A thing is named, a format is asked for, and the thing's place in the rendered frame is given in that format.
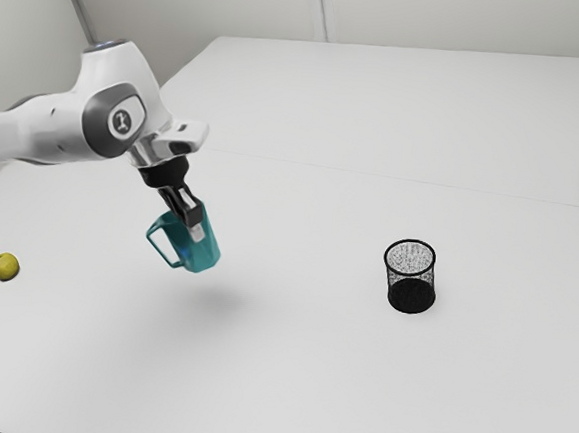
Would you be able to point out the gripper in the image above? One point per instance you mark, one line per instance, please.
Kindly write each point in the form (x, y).
(165, 174)

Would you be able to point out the teal faceted mug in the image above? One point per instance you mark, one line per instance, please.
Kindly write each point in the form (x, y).
(194, 246)

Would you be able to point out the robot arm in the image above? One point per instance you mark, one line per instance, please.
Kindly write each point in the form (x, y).
(51, 122)

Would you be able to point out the yellow-green apple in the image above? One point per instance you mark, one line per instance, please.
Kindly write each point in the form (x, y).
(4, 266)

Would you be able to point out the black mesh pen holder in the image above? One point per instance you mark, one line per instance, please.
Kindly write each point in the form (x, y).
(410, 278)

